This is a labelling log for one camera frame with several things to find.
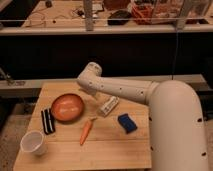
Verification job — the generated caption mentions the blue sponge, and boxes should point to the blue sponge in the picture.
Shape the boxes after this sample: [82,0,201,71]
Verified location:
[118,114,137,134]

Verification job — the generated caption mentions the translucent plastic cup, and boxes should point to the translucent plastic cup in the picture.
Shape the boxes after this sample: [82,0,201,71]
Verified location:
[20,130,46,156]

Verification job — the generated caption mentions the orange carrot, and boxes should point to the orange carrot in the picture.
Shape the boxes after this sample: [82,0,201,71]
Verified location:
[79,118,95,145]

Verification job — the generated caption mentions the orange ceramic bowl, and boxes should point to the orange ceramic bowl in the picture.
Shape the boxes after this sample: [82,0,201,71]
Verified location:
[51,93,84,122]

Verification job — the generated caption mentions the orange box on bench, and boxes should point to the orange box on bench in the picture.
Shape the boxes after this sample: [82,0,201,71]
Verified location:
[131,5,152,25]

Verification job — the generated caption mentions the grey metal post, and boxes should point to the grey metal post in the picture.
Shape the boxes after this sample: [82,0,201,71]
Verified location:
[83,0,93,31]
[175,0,192,30]

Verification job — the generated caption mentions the black object on bench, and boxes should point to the black object on bench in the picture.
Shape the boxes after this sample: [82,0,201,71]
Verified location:
[107,10,131,26]

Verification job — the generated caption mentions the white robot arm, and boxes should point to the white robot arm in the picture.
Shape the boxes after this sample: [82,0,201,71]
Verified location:
[77,62,209,171]

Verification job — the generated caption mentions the grey metal post right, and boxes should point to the grey metal post right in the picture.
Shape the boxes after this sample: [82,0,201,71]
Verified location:
[175,0,192,30]

